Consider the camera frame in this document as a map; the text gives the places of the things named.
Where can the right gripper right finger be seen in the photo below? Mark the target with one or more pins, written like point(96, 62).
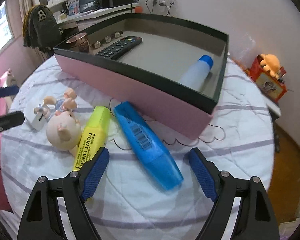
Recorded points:
point(256, 218)

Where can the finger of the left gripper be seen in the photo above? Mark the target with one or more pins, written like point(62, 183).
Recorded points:
point(10, 120)
point(9, 91)

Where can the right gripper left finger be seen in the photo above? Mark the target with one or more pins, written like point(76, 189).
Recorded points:
point(41, 217)

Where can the white power adapter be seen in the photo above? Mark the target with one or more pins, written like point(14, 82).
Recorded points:
point(36, 115)

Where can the pink pig figurine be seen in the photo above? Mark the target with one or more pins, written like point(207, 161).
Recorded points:
point(63, 129)

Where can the yellow highlighter marker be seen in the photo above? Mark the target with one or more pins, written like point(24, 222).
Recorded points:
point(93, 137)

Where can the blue highlighter marker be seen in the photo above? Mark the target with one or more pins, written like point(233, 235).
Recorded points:
point(148, 148)

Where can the black remote control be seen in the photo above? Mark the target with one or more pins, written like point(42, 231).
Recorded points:
point(119, 48)

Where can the blue capped glue bottle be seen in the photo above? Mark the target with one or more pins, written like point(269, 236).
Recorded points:
point(196, 74)

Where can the dark jacket on chair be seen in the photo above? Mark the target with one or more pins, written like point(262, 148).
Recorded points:
point(40, 29)

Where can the white striped tablecloth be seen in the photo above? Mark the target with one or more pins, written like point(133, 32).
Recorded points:
point(128, 204)

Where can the white desk with drawers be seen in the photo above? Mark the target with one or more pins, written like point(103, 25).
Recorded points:
point(81, 21)

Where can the red cartoon storage box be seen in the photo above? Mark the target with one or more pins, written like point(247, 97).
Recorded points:
point(272, 88)

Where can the orange octopus plush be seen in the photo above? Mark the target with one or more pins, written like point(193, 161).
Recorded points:
point(270, 64)

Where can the orange capped bottle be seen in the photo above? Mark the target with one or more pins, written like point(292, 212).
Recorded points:
point(138, 9)

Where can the pink and black tray box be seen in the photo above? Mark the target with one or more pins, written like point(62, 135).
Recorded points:
point(148, 76)

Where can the clear plastic bag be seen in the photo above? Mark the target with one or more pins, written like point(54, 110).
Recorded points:
point(243, 49)

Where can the wall power socket strip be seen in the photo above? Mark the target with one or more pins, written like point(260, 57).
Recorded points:
point(166, 2)

